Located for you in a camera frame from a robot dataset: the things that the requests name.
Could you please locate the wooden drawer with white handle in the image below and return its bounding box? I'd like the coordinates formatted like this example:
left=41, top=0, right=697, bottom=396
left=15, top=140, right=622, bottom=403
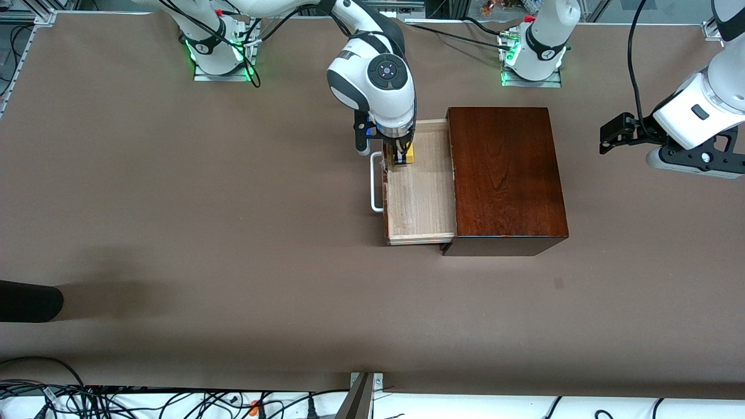
left=371, top=118, right=457, bottom=246

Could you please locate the dark brown wooden cabinet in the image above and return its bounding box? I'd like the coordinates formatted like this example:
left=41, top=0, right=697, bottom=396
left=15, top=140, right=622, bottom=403
left=441, top=106, right=570, bottom=257

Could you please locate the black cylinder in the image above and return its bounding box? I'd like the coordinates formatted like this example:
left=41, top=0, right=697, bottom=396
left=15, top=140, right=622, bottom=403
left=0, top=279, right=65, bottom=324

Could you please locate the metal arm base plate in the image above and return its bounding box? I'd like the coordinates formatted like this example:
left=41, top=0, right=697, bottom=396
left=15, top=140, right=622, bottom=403
left=193, top=23, right=257, bottom=82
left=501, top=29, right=563, bottom=88

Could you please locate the black power cable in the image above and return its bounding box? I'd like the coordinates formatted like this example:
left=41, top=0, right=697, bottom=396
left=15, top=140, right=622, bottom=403
left=405, top=17, right=513, bottom=50

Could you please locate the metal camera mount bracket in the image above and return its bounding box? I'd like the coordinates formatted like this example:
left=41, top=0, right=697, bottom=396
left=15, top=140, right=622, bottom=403
left=335, top=371, right=385, bottom=419

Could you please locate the tangled black cable bundle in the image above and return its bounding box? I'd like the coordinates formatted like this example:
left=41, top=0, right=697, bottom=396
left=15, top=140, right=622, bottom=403
left=0, top=356, right=350, bottom=419

